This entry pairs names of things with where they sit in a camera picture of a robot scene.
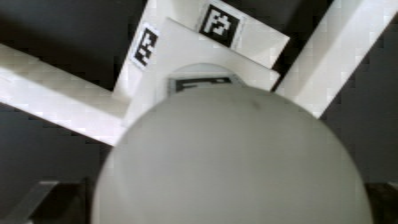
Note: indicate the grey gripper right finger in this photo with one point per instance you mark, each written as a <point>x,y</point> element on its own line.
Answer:
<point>382,195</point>

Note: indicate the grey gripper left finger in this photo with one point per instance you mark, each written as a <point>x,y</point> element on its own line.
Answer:
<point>56,204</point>

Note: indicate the white lamp bulb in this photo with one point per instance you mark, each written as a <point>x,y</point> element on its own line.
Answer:
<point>228,160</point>

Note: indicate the white foam border frame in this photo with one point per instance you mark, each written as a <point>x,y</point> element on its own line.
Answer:
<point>73,103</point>

